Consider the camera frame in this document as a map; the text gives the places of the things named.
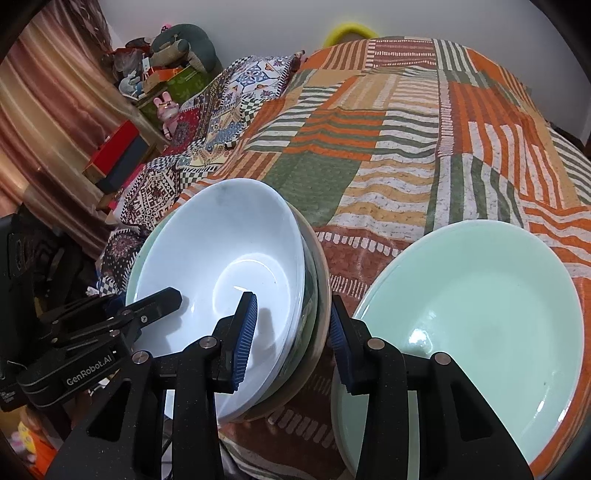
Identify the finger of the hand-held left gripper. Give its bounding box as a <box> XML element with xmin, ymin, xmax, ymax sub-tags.
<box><xmin>41</xmin><ymin>287</ymin><xmax>183</xmax><ymax>347</ymax></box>
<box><xmin>39</xmin><ymin>294</ymin><xmax>129</xmax><ymax>324</ymax></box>

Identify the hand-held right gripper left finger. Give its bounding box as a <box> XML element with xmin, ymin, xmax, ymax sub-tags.
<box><xmin>44</xmin><ymin>292</ymin><xmax>258</xmax><ymax>480</ymax></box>

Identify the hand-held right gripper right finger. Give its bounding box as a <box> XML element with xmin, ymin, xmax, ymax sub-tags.
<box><xmin>329</xmin><ymin>294</ymin><xmax>534</xmax><ymax>480</ymax></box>

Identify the light green bowl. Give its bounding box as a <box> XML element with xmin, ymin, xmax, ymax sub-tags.
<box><xmin>126</xmin><ymin>203</ymin><xmax>321</xmax><ymax>416</ymax></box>

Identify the white plate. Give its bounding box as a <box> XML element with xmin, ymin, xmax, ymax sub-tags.
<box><xmin>330</xmin><ymin>369</ymin><xmax>370</xmax><ymax>472</ymax></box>

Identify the white bowl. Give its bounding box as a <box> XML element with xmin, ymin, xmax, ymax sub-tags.
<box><xmin>126</xmin><ymin>179</ymin><xmax>308</xmax><ymax>423</ymax></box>

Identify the light green plate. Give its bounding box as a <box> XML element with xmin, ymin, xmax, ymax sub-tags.
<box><xmin>352</xmin><ymin>220</ymin><xmax>583</xmax><ymax>472</ymax></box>

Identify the brown striped curtain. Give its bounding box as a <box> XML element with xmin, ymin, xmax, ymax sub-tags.
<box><xmin>0</xmin><ymin>0</ymin><xmax>139</xmax><ymax>259</ymax></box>

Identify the orange striped bedspread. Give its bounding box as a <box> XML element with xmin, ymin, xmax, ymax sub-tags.
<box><xmin>171</xmin><ymin>36</ymin><xmax>591</xmax><ymax>480</ymax></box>

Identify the pink rabbit toy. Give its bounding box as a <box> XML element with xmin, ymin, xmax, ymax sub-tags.
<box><xmin>154</xmin><ymin>90</ymin><xmax>182</xmax><ymax>139</ymax></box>

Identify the patchwork patterned blanket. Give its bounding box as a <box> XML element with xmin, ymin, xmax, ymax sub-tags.
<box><xmin>99</xmin><ymin>55</ymin><xmax>305</xmax><ymax>296</ymax></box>

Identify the orange cardboard box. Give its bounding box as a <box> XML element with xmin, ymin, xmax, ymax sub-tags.
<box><xmin>145</xmin><ymin>67</ymin><xmax>185</xmax><ymax>88</ymax></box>

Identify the yellow foam tube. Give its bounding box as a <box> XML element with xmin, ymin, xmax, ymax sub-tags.
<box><xmin>323</xmin><ymin>22</ymin><xmax>379</xmax><ymax>49</ymax></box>

